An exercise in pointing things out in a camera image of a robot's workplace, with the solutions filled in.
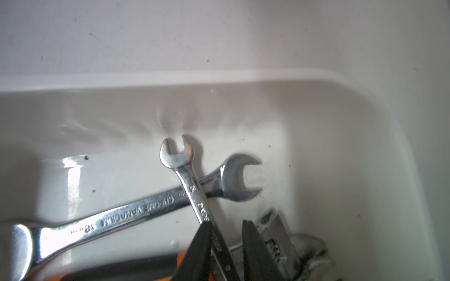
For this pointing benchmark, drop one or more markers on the orange handled adjustable wrench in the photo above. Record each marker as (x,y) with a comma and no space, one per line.
(298,257)

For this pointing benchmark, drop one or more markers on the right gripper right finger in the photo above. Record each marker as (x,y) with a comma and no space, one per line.
(258,263)

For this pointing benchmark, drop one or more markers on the white plastic storage box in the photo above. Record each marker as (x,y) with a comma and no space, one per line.
(333,161)

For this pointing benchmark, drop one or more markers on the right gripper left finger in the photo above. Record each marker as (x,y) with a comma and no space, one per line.
(195,265)

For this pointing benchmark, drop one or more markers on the small silver open-end wrench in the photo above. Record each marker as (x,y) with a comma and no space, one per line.
(181,164)

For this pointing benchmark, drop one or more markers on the long silver combination wrench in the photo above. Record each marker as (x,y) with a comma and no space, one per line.
(26,245)

